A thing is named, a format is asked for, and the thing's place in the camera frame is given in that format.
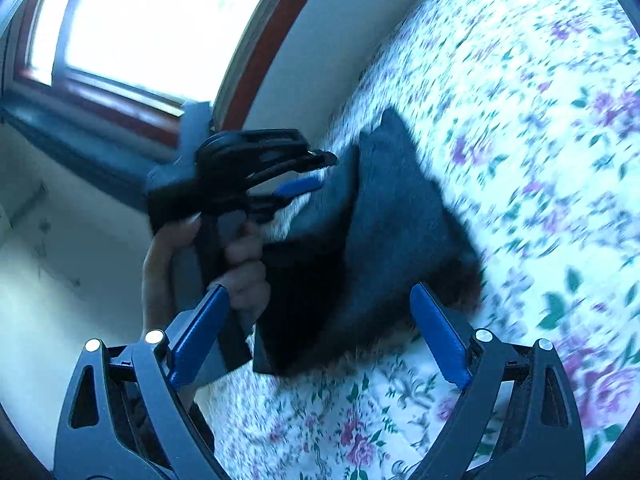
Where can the wooden-framed window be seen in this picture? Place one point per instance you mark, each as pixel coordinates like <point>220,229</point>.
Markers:
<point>150,25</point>

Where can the person's left hand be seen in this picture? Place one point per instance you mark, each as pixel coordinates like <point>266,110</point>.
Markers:
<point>247,280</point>

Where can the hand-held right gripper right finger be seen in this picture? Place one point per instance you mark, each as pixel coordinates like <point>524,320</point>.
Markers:
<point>440,335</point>

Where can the dark window sill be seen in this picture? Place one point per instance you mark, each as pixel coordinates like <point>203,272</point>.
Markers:
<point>75,150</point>

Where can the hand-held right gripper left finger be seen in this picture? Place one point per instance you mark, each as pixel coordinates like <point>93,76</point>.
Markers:
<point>197,330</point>

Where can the person's left forearm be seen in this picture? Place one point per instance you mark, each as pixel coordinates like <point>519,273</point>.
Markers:
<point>152,305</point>

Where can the floral bed sheet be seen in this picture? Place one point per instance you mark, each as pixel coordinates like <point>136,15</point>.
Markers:
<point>525,110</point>

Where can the dark knitted sweater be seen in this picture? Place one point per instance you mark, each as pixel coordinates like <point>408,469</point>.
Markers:
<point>390,220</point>

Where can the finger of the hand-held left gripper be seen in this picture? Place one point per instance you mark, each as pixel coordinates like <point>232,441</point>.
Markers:
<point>297,187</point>
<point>280,150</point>

